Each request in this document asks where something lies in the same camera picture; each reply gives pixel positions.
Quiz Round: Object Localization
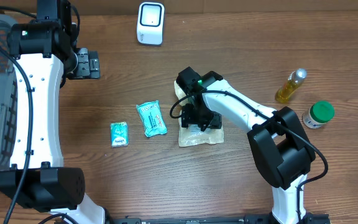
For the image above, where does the small teal tissue pack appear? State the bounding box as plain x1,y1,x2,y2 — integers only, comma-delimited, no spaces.
110,122,129,147

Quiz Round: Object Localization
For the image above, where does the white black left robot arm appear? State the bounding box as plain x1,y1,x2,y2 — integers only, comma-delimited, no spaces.
0,1,110,223

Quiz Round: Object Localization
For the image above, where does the yellow oil bottle silver cap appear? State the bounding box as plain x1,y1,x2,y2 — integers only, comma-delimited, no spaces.
275,68,307,103

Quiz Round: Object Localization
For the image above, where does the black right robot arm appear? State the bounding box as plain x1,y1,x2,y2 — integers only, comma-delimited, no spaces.
175,67,316,223

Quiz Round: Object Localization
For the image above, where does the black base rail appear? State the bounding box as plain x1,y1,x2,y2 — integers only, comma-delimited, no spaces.
106,213,332,224

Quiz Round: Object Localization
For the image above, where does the white black barcode scanner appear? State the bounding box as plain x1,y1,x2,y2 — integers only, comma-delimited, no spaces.
136,2,165,45

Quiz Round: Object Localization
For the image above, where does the brown snack package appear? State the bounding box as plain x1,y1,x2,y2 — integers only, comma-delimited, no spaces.
173,80,225,148

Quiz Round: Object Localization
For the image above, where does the green lid jar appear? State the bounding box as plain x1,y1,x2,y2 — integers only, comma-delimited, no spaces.
302,101,335,129

